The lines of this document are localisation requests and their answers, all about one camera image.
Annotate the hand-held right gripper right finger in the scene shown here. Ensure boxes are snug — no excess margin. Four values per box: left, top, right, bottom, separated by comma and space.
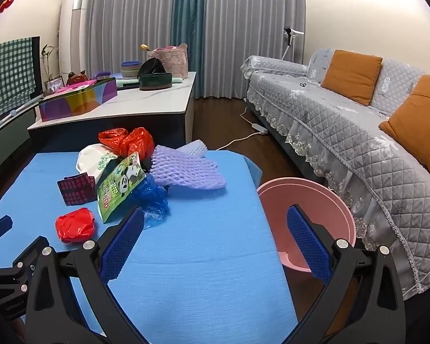
288, 204, 406, 344

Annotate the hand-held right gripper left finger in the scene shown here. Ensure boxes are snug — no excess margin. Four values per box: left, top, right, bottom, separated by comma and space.
24, 206, 146, 344

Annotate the pink plastic basin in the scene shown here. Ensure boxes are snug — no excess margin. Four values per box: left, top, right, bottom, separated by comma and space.
256, 177, 357, 280

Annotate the small red plastic bag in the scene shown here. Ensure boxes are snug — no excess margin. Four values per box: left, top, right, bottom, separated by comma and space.
55, 207, 97, 242

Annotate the green panda snack packet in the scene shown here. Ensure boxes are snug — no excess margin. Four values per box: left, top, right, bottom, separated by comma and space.
96, 151, 146, 224

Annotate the blue plastic bag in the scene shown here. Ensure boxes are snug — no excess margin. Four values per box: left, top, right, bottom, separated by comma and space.
129, 174, 170, 230

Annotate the dark red patterned packet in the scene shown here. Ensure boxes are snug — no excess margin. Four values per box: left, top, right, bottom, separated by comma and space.
57, 173, 97, 206

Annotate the white paper bag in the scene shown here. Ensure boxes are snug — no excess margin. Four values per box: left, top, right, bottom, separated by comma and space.
75, 143, 120, 183

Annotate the large purple foam net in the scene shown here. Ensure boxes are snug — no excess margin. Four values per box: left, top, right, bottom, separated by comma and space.
150, 145, 227, 190

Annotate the large red plastic bag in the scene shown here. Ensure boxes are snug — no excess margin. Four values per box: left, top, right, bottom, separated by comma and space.
98, 127, 155, 159

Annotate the small pale purple foam net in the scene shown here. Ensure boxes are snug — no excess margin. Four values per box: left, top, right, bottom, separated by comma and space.
175, 140, 206, 158

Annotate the blue table mat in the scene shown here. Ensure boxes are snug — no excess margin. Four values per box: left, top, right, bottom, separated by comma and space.
0, 149, 299, 344

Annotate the dark green television cabinet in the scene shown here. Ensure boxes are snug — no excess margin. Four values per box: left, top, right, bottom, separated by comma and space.
0, 97, 40, 165

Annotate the grey quilted sofa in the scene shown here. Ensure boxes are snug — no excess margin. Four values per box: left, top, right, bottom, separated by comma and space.
241, 47, 430, 300

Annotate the white coffee table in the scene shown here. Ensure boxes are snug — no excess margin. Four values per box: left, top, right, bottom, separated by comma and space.
27, 72, 198, 151

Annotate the multicoloured rectangular box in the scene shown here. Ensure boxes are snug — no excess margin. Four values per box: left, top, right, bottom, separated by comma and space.
38, 78, 118, 122

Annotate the green checked cloth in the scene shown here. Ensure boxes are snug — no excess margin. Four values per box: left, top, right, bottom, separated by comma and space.
0, 38, 36, 122

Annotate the pink card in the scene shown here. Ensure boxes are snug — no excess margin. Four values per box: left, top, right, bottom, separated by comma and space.
55, 81, 97, 94

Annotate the orange cushion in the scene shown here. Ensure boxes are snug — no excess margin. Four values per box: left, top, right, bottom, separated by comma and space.
320, 49, 383, 107
379, 75, 430, 190

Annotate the red teapot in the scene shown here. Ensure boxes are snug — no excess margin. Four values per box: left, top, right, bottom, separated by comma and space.
65, 71, 88, 86

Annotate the checkered green cloth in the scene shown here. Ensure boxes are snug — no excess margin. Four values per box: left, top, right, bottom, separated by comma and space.
0, 36, 42, 124

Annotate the bamboo plant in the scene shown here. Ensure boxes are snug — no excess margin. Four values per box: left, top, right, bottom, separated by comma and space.
41, 45, 56, 79

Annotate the mint green cloth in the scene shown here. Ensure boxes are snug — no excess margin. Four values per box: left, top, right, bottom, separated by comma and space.
116, 75, 187, 88

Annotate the stack of coloured bowls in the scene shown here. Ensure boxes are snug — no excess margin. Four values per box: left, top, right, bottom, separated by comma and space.
121, 60, 143, 78

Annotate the pink lace basket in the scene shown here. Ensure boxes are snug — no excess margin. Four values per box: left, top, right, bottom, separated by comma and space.
146, 45, 189, 79

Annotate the white standing air conditioner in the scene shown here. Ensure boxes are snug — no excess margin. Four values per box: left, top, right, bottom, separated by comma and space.
59, 0, 90, 79

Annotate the grey curtain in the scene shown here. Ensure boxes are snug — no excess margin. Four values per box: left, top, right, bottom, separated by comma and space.
201, 0, 306, 100
84, 0, 181, 79

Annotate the teal curtain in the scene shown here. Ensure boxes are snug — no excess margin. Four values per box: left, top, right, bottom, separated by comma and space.
172, 0, 210, 99

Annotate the white safety rail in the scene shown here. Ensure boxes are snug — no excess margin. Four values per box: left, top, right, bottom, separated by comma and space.
0, 98, 40, 140

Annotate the white power cable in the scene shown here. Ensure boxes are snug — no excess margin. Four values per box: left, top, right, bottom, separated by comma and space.
215, 105, 269, 151

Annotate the small photo frame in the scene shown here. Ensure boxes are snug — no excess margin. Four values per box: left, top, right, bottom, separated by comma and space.
45, 76, 65, 92

